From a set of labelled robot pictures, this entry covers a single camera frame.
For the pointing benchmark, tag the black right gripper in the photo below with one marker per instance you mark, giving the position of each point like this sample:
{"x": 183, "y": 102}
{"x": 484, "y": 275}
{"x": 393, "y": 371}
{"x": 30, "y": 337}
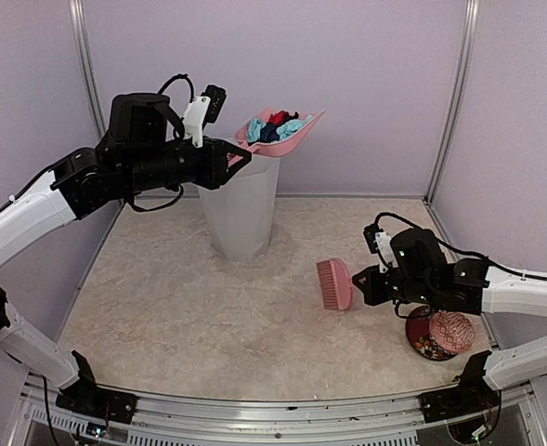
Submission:
{"x": 375, "y": 296}

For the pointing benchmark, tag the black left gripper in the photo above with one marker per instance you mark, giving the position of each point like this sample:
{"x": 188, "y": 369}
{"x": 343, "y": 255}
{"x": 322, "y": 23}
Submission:
{"x": 214, "y": 171}

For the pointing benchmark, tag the pink plastic hand brush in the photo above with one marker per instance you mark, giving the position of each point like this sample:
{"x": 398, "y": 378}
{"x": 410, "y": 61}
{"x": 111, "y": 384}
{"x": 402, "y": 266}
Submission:
{"x": 335, "y": 284}

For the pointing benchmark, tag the pink plastic dustpan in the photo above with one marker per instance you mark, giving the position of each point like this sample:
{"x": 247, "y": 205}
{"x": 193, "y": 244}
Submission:
{"x": 280, "y": 148}

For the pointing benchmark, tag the translucent white waste bin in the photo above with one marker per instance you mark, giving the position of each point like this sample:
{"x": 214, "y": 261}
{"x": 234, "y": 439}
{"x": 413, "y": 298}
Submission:
{"x": 239, "y": 214}

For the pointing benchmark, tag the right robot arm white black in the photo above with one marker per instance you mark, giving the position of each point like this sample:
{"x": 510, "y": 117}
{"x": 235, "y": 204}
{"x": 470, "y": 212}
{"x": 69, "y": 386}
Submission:
{"x": 417, "y": 267}

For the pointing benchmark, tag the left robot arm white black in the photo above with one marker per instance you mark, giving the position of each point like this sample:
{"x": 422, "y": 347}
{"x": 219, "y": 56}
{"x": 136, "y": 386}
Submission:
{"x": 147, "y": 146}

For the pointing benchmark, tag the navy paper scrap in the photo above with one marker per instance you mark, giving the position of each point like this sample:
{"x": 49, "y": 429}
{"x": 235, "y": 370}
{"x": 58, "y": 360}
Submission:
{"x": 268, "y": 134}

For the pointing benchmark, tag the small red paper scrap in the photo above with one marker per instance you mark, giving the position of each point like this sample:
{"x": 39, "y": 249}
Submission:
{"x": 279, "y": 118}

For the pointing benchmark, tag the dark red patterned round dish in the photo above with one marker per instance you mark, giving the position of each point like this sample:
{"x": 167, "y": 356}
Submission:
{"x": 417, "y": 330}

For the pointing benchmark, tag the pink patterned small bowl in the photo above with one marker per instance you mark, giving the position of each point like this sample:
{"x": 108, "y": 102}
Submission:
{"x": 452, "y": 331}

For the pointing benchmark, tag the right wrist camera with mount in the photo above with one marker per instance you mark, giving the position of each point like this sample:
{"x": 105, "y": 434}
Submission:
{"x": 378, "y": 242}

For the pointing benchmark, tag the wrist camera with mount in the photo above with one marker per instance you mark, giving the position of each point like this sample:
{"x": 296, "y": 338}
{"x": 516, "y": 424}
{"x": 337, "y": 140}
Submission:
{"x": 378, "y": 242}
{"x": 201, "y": 111}

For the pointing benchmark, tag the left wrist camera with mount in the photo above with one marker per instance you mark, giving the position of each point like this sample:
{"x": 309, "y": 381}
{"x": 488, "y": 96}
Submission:
{"x": 201, "y": 111}

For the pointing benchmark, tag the right aluminium frame post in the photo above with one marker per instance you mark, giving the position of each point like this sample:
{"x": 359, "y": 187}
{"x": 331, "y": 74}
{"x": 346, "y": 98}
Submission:
{"x": 455, "y": 100}

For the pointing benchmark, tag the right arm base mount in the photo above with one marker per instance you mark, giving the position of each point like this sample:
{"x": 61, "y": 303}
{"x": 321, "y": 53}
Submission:
{"x": 471, "y": 395}

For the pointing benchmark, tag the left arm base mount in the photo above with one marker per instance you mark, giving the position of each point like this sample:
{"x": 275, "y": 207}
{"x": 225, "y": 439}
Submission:
{"x": 85, "y": 397}

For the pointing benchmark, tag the front aluminium rail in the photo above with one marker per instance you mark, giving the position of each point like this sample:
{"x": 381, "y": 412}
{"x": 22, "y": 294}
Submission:
{"x": 159, "y": 419}

